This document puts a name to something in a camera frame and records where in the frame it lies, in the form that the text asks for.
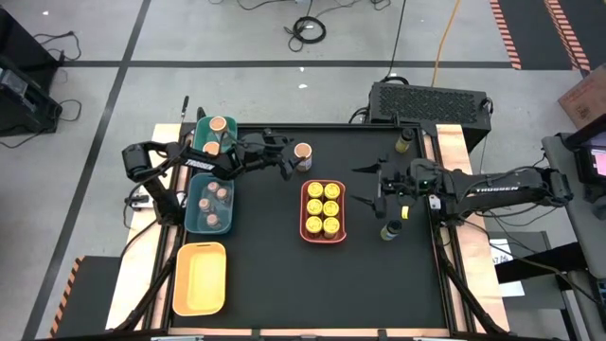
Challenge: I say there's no black diagonal support strut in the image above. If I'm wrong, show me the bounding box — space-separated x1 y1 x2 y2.
113 225 187 332
431 225 504 335

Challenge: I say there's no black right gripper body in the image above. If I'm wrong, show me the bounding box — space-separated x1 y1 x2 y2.
373 157 444 221

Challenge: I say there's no black floor cable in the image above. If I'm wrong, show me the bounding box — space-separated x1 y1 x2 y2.
487 201 567 229

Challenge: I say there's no coiled black cable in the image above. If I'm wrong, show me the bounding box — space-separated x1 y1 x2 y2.
282 15 328 53

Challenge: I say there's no white paper sheet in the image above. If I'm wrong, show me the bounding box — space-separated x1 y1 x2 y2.
487 238 527 298

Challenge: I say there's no brown cardboard box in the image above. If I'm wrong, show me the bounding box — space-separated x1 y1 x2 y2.
557 63 606 130

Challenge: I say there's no light wooden side panel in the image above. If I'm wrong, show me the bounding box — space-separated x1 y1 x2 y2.
104 122 196 332
434 123 511 332

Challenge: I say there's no salmon red plastic bin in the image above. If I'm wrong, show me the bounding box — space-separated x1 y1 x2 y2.
299 179 348 245

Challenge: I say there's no teal plastic bin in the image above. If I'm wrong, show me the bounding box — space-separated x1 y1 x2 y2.
190 115 239 160

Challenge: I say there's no black equipment case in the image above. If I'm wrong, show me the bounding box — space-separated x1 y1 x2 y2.
0 54 64 138
0 7 66 67

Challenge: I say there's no black desk base beam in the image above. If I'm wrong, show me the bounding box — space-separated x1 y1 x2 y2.
493 241 588 285

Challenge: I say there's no blue plastic bin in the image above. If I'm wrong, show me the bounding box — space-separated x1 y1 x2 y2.
183 171 236 237

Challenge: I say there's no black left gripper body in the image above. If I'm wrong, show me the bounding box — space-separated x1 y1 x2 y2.
236 134 286 174

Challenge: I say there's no black perforated computer case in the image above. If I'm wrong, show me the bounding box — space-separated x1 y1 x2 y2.
367 81 494 153

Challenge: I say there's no yellow cable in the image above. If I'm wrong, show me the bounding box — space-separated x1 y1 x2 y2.
430 0 463 89

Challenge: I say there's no grey desk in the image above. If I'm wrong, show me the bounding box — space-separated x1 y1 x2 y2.
541 132 606 341

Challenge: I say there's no black monitor pink screen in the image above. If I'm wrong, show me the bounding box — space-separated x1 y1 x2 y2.
561 112 606 207

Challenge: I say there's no yellow plastic bin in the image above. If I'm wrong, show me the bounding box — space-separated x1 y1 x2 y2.
171 241 228 317

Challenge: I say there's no black orange-striped floor mat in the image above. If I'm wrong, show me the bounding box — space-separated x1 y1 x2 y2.
48 255 123 340
489 0 606 72

